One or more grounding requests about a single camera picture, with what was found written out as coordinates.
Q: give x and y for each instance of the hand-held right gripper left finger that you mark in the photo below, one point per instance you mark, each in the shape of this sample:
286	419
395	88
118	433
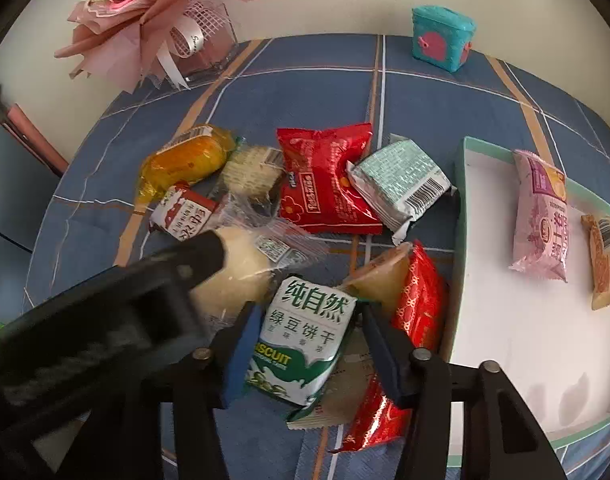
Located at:
241	355

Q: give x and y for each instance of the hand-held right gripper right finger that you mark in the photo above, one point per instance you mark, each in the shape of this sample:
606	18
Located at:
382	355

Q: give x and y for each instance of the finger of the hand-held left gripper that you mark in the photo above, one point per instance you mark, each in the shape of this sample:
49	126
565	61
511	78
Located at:
205	252

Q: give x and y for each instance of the cream round pastry clear wrapper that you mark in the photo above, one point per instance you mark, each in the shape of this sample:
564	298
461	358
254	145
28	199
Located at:
245	265

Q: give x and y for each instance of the green and white biscuit packet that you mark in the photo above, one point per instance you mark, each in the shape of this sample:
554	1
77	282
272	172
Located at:
295	340

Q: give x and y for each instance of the white tray with teal rim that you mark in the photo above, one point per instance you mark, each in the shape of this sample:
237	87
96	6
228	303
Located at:
510	335

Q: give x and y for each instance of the red flower print snack packet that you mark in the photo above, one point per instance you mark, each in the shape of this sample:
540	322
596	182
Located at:
325	180

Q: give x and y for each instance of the mint green barcode packet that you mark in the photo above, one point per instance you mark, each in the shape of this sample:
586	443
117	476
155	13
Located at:
400	180

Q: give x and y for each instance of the small red and white packet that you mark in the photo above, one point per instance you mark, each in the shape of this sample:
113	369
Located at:
182	212

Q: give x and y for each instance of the red gold patterned packet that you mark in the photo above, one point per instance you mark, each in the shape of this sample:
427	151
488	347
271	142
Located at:
420	300

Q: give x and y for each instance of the jelly cup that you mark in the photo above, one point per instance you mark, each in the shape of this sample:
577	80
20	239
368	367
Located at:
380	280

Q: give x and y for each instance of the white round pastry clear wrapper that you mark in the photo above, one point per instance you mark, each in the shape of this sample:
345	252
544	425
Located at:
250	172

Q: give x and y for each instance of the yellow cake packet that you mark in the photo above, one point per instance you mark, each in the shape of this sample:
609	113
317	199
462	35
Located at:
185	160

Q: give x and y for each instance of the blue plaid tablecloth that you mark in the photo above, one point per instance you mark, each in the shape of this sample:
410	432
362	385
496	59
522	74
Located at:
310	90

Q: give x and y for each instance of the clear glass vase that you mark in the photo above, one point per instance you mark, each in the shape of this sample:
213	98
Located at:
212	52

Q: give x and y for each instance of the pink snack packet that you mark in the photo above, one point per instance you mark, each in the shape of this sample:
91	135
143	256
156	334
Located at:
540	215

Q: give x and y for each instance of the tan snack packet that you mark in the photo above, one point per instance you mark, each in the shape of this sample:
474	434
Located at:
607	270

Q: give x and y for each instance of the pink flower bouquet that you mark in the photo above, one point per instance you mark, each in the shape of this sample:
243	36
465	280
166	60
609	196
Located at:
150	5

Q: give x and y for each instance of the teal and pink toy box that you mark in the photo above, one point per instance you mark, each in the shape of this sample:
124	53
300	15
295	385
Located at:
440	40

